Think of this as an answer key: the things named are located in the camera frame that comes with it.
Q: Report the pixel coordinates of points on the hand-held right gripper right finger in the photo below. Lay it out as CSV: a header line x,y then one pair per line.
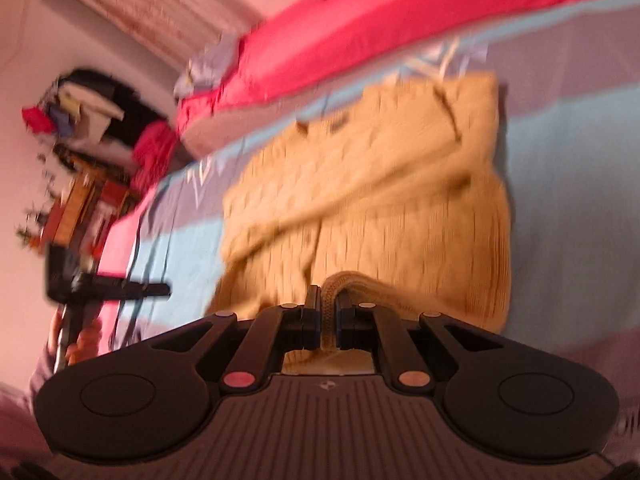
x,y
346,329

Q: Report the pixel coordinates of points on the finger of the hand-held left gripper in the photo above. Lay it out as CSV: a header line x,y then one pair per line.
x,y
135,290

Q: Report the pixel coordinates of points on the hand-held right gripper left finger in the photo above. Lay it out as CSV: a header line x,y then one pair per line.
x,y
311,327

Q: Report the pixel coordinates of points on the person's left forearm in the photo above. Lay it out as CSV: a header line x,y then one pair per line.
x,y
47,372

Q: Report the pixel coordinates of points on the pile of mixed clothes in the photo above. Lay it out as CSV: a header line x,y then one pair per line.
x,y
95,105

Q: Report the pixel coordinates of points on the person's left hand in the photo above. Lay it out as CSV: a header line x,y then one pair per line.
x,y
85,340

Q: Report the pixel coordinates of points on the cluttered shelf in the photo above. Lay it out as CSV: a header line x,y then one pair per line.
x,y
75,205

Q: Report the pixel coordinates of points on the red cloth pile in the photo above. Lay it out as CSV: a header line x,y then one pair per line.
x,y
155,155

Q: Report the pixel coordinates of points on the grey blue patterned pillow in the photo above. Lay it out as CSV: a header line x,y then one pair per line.
x,y
210,67

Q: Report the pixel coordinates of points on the blue grey striped bed sheet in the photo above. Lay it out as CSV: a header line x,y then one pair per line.
x,y
555,160

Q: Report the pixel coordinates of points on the light patterned curtain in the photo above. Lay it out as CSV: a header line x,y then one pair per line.
x,y
150,0

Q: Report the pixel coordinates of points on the red quilt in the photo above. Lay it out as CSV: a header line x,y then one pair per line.
x,y
380,25

